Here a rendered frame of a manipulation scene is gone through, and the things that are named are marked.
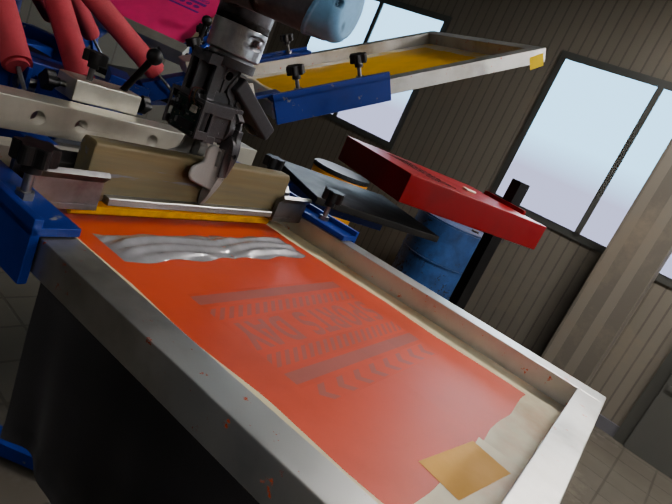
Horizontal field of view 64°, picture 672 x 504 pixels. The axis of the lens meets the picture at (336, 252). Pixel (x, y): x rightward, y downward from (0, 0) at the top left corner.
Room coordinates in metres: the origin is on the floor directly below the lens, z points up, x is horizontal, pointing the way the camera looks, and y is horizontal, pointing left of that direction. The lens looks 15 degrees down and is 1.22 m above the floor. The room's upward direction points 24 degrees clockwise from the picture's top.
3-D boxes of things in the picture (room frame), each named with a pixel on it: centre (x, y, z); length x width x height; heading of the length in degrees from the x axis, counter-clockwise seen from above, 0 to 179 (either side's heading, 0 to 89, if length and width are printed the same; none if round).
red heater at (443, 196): (1.92, -0.25, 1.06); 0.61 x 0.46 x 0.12; 121
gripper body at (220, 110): (0.76, 0.24, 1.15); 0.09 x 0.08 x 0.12; 151
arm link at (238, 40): (0.76, 0.24, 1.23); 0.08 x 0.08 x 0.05
